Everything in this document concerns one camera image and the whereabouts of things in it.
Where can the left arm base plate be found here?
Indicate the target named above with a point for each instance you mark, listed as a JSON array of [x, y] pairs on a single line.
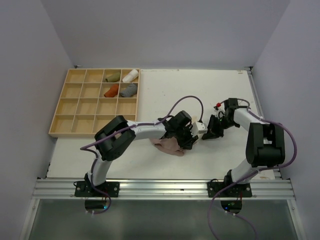
[[84, 189]]

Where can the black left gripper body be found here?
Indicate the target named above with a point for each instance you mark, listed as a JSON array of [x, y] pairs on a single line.
[[183, 136]]

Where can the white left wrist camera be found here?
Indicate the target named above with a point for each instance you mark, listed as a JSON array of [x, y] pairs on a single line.
[[198, 128]]

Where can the pink underwear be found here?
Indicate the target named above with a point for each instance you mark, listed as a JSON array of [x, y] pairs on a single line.
[[168, 146]]

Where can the wooden compartment tray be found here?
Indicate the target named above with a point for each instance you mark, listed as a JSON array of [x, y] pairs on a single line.
[[82, 109]]

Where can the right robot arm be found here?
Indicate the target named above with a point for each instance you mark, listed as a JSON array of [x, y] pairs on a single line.
[[265, 146]]

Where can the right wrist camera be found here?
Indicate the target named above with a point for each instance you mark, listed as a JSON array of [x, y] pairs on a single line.
[[219, 106]]

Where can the aluminium mounting rail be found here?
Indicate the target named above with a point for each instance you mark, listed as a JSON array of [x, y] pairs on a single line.
[[167, 189]]

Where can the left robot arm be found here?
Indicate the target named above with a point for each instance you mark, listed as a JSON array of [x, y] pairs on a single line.
[[115, 137]]

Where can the orange and cream underwear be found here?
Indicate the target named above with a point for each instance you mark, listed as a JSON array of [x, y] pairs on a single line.
[[112, 92]]

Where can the white rolled underwear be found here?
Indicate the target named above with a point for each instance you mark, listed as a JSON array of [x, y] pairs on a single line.
[[133, 74]]

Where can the grey rolled underwear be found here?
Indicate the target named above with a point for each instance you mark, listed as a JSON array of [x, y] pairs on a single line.
[[129, 91]]

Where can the olive rolled underwear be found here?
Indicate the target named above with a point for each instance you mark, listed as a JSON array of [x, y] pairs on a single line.
[[113, 77]]

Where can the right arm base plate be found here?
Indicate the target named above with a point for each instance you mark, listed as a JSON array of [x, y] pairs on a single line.
[[228, 188]]

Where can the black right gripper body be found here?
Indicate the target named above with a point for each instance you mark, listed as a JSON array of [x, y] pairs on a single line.
[[218, 124]]

